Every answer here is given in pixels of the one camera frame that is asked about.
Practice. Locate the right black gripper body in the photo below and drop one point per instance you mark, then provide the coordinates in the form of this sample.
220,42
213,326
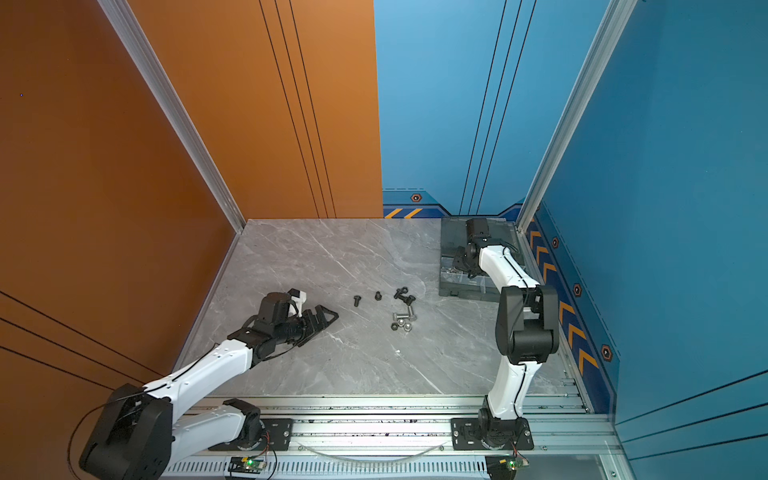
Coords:
461,261

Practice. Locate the grey compartment organizer box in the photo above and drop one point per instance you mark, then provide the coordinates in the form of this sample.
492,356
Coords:
461,239

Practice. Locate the aluminium rail frame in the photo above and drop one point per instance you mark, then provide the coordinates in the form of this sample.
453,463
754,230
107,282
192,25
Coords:
408,429

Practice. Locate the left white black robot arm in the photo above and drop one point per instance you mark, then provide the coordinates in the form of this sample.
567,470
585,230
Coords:
141,430

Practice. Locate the left green circuit board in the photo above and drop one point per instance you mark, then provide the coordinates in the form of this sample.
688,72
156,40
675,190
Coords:
246,465

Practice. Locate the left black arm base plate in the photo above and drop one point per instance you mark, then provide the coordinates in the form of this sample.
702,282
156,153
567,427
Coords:
272,434

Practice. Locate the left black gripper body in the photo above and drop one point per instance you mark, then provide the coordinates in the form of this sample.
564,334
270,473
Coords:
286,335

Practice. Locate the aluminium corner post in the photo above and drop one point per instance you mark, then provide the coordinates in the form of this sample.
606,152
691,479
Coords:
608,34
129,31

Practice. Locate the right green circuit board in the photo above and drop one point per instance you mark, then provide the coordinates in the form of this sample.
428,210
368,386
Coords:
504,467

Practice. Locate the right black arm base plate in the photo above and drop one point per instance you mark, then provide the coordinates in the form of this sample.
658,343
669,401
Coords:
507,435

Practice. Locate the right aluminium corner post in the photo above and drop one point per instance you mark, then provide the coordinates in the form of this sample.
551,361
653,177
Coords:
608,34

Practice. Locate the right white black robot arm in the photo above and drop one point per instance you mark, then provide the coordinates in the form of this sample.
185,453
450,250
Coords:
526,335

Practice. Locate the left aluminium corner post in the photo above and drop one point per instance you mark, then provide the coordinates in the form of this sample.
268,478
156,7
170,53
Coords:
129,31

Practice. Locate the green circuit board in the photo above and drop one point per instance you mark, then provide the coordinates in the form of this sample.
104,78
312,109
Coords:
246,465
504,467

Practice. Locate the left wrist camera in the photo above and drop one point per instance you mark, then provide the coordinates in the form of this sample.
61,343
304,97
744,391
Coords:
296,302

